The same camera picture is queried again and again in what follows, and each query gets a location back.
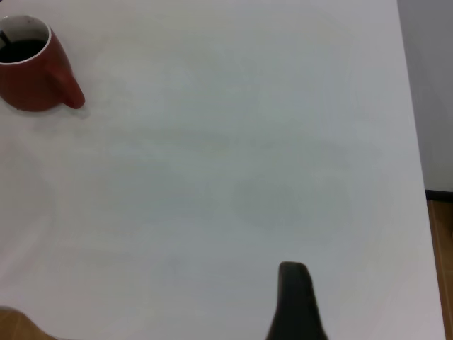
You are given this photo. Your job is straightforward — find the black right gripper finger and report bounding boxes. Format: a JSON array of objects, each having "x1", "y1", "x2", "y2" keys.
[{"x1": 265, "y1": 261, "x2": 330, "y2": 340}]

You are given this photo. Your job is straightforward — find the red cup with dark liquid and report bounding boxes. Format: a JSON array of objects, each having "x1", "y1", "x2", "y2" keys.
[{"x1": 0, "y1": 14, "x2": 86, "y2": 113}]

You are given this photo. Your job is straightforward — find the black wall baseboard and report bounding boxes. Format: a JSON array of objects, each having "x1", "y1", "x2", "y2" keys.
[{"x1": 424, "y1": 189, "x2": 453, "y2": 203}]

